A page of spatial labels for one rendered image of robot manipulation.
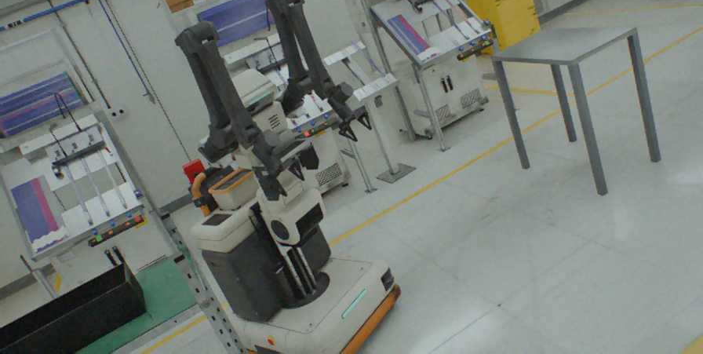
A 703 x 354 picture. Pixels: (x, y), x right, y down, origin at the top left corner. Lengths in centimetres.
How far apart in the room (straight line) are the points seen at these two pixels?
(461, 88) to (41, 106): 318
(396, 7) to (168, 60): 230
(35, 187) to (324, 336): 232
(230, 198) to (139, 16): 334
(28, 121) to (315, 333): 250
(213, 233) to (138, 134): 328
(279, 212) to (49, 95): 222
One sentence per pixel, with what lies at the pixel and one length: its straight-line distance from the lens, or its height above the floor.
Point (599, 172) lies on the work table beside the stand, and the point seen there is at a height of 15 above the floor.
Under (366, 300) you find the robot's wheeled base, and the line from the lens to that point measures 264.
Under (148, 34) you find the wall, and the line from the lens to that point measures 562.
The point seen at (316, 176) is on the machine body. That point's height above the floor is 21.
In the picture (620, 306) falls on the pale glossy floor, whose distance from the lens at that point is 254.
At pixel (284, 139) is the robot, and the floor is 107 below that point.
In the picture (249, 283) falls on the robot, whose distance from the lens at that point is 257.
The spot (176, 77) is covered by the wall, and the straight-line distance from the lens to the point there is 564.
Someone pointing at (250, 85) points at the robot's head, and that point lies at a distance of 221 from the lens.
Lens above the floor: 166
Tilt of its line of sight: 20 degrees down
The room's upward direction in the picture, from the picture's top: 22 degrees counter-clockwise
